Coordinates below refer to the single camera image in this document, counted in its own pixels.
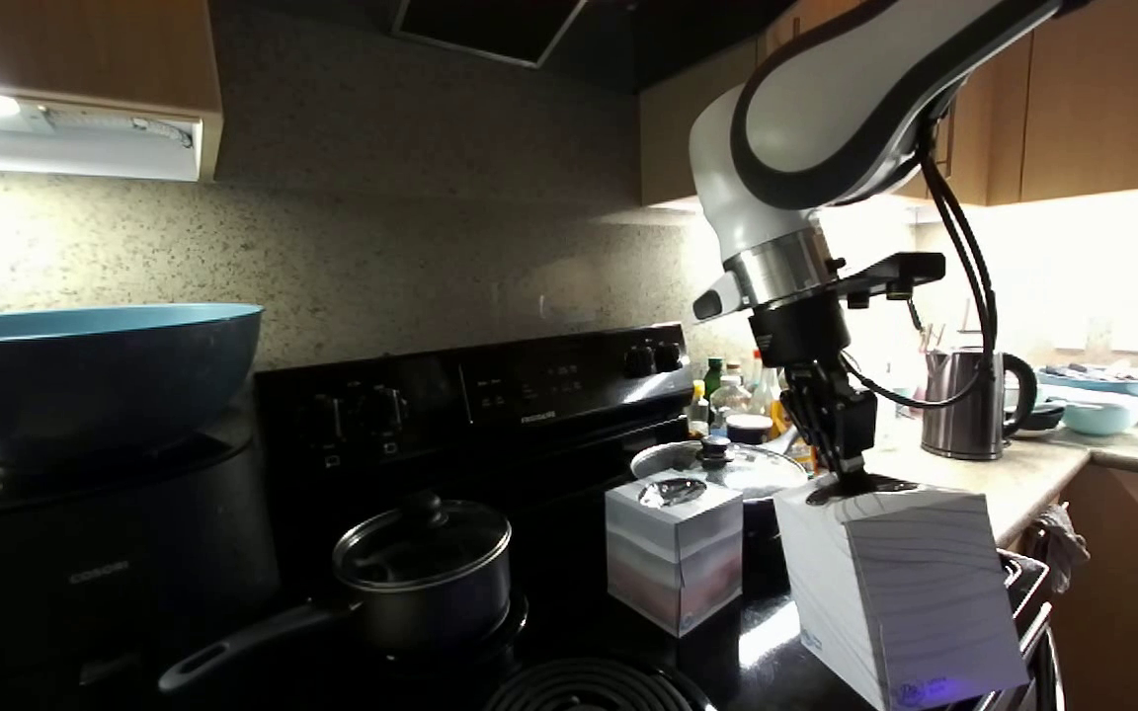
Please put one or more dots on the teal bowl on counter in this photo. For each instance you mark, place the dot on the teal bowl on counter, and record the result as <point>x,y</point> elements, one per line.
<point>1095,420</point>

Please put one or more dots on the black electric kettle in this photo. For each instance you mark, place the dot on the black electric kettle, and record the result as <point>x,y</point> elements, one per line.
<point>974,406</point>

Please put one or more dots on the frying pan with glass lid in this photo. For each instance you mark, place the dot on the frying pan with glass lid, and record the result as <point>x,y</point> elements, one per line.
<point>742,454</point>

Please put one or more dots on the large blue bowl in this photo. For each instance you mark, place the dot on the large blue bowl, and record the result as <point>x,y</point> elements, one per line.
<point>94,385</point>

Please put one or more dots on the black electric stove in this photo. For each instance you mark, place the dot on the black electric stove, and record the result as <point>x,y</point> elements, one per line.
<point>539,432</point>

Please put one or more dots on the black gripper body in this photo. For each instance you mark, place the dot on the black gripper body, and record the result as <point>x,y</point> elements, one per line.
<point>808,343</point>

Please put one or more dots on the range hood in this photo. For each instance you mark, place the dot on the range hood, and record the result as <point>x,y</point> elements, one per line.
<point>498,30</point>

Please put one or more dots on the wooden upper cabinet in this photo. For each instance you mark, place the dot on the wooden upper cabinet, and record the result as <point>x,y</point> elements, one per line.
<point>1052,115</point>

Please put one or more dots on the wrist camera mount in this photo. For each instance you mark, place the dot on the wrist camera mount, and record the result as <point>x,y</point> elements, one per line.
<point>892,277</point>

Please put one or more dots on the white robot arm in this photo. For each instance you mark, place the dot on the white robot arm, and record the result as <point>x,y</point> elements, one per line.
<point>826,121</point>

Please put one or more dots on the white tissue box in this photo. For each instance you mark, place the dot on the white tissue box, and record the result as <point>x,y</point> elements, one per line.
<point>675,551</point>
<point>897,591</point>

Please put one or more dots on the black saucepan with lid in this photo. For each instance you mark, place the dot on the black saucepan with lid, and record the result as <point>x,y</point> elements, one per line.
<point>414,583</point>

